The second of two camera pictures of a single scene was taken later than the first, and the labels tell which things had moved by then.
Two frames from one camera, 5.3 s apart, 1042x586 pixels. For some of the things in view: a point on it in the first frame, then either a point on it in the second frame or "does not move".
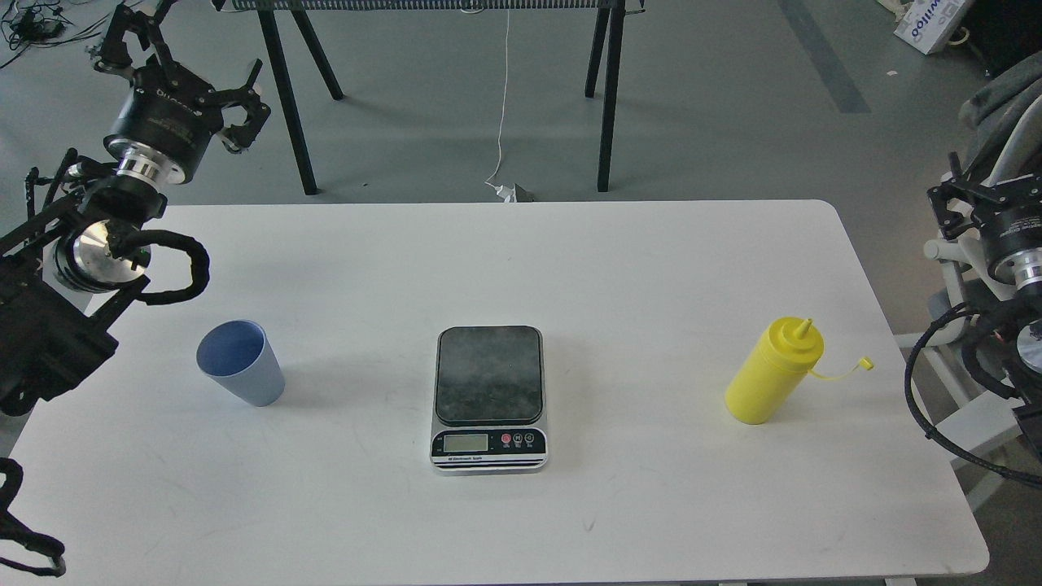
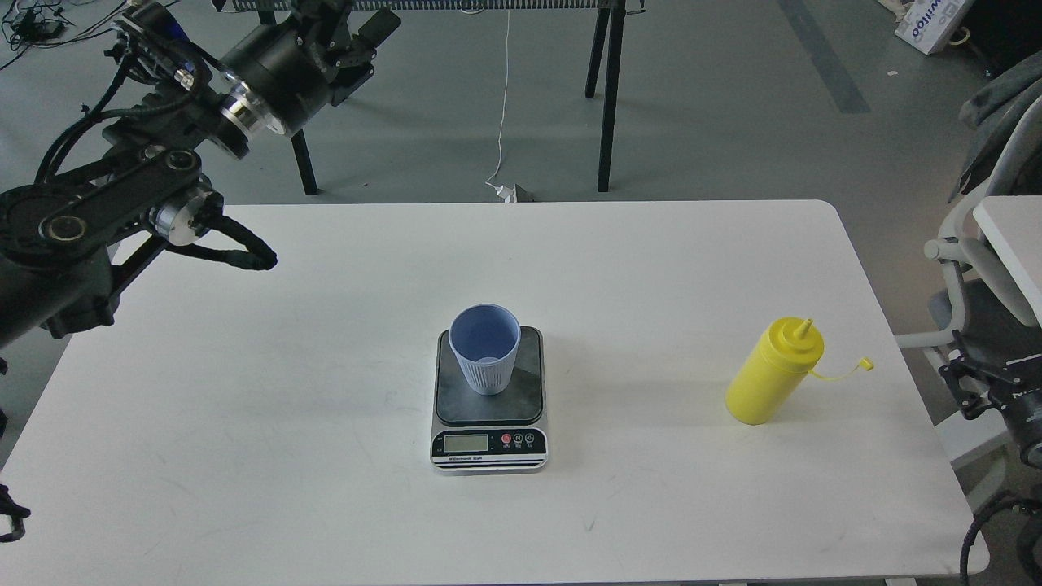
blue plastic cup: [238, 355] → [484, 337]
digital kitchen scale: [489, 413] does not move
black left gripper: [169, 112] → [280, 78]
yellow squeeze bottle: [774, 368] does not move
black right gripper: [1011, 238] → [973, 387]
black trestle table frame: [609, 30] does not move
